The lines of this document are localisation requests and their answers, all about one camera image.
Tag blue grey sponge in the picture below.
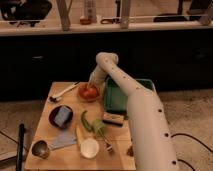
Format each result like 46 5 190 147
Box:
54 106 70 127

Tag green handled brush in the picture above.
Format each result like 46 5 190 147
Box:
92 119 114 154

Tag grey cloth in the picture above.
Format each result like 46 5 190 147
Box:
50 132 76 150

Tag brown small object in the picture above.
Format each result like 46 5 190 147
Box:
126 146 134 157

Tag red bowl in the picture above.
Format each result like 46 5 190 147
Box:
78 83 100 102

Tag green plastic tray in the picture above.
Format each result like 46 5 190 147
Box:
103 77 156 115

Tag wooden table board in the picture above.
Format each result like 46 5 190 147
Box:
25 88 136 171

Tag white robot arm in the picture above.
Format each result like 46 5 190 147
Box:
89 52 179 171

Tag white cup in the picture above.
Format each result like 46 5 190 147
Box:
80 138 99 159

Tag black cable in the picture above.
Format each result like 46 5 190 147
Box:
170 132 213 171

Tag black pole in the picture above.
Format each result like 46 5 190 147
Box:
16 123 25 171

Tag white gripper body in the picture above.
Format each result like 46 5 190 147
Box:
88 67 106 88

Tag yellow banana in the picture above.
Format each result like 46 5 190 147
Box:
75 125 85 147

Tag small metal cup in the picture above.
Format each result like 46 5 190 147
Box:
32 140 50 159

